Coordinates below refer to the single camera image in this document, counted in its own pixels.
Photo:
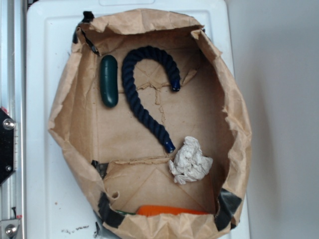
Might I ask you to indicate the brown paper bag tray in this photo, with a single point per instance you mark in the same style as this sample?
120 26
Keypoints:
117 162

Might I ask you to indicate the crumpled white paper ball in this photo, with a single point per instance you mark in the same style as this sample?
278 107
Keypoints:
190 165

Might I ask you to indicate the dark green toy cucumber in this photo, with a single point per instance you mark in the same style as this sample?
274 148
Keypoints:
109 81

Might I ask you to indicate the orange toy carrot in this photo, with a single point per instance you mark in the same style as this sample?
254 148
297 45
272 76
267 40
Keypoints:
154 210

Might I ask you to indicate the white plastic bin lid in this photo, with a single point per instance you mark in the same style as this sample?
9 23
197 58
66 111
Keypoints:
55 206

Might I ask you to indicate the black metal bracket plate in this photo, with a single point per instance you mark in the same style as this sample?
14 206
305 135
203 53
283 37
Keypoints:
7 135

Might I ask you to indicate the aluminium frame rail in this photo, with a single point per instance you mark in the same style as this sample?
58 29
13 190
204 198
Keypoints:
12 97

